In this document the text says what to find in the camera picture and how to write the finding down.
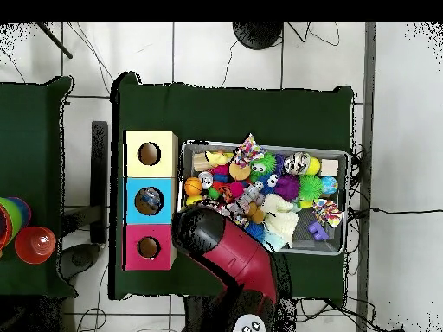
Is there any grey oval floor base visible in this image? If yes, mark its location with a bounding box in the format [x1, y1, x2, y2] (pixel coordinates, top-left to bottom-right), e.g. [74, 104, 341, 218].
[56, 242, 102, 282]

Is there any blue globe ball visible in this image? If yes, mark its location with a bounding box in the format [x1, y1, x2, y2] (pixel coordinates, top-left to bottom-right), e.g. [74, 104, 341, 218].
[320, 176, 339, 195]

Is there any wooden box with three holes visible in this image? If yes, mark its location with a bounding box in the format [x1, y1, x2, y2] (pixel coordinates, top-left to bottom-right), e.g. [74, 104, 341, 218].
[123, 130, 180, 271]

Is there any black tripod leg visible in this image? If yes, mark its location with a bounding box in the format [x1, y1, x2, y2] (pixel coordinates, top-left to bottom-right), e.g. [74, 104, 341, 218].
[35, 22, 74, 60]

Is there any black floor cable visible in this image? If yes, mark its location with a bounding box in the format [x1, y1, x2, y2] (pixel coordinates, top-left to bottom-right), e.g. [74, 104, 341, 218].
[369, 206, 443, 215]

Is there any cream waffle cloth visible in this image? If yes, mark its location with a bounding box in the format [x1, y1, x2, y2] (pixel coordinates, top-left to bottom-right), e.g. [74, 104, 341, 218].
[260, 192, 300, 249]

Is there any black upright panel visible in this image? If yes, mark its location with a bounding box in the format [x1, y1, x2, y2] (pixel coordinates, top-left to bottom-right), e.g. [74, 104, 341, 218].
[90, 120, 109, 245]

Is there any blue spiky rubber ball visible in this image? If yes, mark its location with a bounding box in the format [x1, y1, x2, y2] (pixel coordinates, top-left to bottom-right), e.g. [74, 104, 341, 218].
[244, 220, 266, 243]

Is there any yellow ball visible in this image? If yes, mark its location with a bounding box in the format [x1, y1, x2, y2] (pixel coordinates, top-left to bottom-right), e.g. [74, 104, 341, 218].
[307, 156, 322, 176]

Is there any wire mesh bin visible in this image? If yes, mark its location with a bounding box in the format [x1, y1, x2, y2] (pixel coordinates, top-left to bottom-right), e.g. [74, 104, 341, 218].
[175, 138, 350, 256]

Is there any plain wooden block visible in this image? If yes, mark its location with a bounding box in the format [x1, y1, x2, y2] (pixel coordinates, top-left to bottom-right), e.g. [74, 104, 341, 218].
[320, 158, 340, 177]

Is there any grey floor cable cover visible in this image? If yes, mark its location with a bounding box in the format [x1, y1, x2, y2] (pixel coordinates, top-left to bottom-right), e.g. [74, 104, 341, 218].
[356, 22, 377, 332]

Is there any red plastic cup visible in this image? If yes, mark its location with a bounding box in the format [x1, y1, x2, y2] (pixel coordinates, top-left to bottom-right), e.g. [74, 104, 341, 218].
[14, 225, 57, 265]

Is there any orange toy basketball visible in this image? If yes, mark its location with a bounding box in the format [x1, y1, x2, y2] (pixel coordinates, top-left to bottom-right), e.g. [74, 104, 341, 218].
[183, 176, 204, 197]

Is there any purple knobby rubber ball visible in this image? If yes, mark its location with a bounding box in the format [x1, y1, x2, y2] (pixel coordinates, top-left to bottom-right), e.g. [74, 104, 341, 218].
[274, 174, 301, 201]

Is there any dark green side tablecloth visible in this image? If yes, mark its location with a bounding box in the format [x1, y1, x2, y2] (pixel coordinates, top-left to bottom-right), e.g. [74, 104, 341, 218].
[0, 75, 78, 299]

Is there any black round stand base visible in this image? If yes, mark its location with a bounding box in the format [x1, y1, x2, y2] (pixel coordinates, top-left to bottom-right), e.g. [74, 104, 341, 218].
[232, 22, 285, 51]

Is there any green spiky rubber ball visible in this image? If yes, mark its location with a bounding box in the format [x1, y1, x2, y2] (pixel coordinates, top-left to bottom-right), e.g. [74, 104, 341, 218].
[299, 173, 324, 202]

